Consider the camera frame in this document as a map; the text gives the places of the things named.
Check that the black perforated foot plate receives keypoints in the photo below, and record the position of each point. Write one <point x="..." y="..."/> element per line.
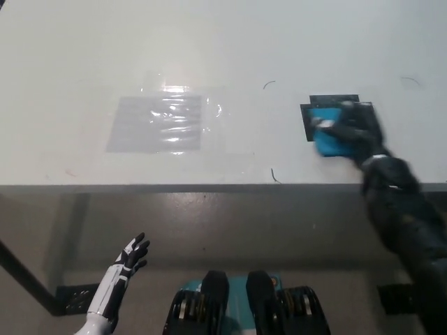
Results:
<point x="75" y="298"/>

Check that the blue speckled sponge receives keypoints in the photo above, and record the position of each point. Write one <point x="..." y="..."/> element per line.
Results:
<point x="331" y="146"/>

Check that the clear plastic film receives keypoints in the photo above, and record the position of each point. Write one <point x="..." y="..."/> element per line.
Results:
<point x="216" y="108"/>

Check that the black table leg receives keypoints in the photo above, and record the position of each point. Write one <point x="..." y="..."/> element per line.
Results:
<point x="28" y="275"/>

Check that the black tape patch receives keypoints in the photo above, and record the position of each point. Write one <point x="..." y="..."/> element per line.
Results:
<point x="328" y="99"/>

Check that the black teal robot body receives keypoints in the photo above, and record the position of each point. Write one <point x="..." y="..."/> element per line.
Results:
<point x="216" y="307"/>

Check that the clear plastic sheet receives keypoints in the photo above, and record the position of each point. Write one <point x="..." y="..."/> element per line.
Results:
<point x="136" y="136"/>

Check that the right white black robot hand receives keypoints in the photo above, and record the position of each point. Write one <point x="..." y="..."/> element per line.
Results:
<point x="359" y="132"/>

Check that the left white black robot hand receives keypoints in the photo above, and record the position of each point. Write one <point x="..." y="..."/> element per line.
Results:
<point x="113" y="282"/>

